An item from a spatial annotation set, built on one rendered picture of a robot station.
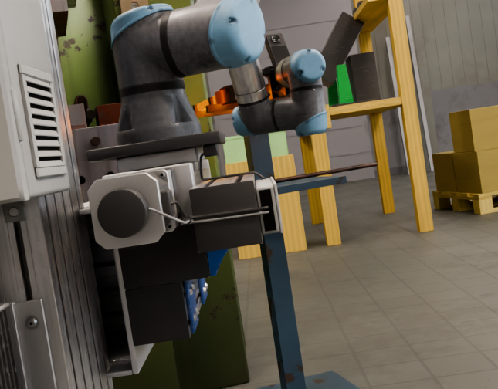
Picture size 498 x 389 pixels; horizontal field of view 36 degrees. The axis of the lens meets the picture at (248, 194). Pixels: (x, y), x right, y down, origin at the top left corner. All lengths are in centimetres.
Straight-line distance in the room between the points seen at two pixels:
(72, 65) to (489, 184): 421
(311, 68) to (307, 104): 8
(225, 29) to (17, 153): 54
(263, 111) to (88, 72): 121
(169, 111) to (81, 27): 160
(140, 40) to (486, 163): 521
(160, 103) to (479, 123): 518
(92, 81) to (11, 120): 205
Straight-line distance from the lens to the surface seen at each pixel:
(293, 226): 557
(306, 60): 174
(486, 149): 640
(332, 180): 217
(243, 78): 177
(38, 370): 108
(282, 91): 190
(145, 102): 133
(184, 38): 130
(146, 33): 134
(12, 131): 84
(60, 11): 243
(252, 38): 132
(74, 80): 287
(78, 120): 238
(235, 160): 558
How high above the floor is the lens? 78
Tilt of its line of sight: 3 degrees down
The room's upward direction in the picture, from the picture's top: 9 degrees counter-clockwise
